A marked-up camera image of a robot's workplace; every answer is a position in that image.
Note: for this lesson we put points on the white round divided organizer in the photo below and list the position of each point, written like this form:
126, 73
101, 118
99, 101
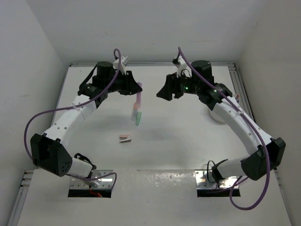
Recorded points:
216, 117

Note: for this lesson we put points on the purple highlighter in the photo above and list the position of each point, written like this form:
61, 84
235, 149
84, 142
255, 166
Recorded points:
138, 95

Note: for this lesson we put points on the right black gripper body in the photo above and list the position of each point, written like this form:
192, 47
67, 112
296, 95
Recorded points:
184, 84

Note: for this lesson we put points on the green highlighter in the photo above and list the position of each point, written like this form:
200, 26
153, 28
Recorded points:
138, 118

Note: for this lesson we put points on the orange highlighter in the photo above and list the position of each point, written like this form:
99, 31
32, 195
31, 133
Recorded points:
134, 111

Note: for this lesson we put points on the pink mini stapler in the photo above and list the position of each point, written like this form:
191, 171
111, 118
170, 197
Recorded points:
125, 138

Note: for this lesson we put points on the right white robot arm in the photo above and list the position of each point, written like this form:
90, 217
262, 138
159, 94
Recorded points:
264, 152

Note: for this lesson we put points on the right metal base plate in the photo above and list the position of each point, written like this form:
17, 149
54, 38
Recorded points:
202, 183

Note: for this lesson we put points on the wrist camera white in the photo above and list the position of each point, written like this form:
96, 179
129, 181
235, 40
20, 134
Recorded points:
121, 64
181, 65

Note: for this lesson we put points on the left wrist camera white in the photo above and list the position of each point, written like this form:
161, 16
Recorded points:
121, 64

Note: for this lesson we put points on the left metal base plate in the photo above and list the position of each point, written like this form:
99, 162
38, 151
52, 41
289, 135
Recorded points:
102, 180

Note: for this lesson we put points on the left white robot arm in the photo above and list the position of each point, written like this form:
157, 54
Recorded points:
49, 150

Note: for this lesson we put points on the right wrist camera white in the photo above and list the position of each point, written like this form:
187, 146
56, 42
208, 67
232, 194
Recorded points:
181, 65

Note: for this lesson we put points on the metal base plate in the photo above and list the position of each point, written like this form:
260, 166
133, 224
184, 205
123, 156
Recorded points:
202, 183
102, 180

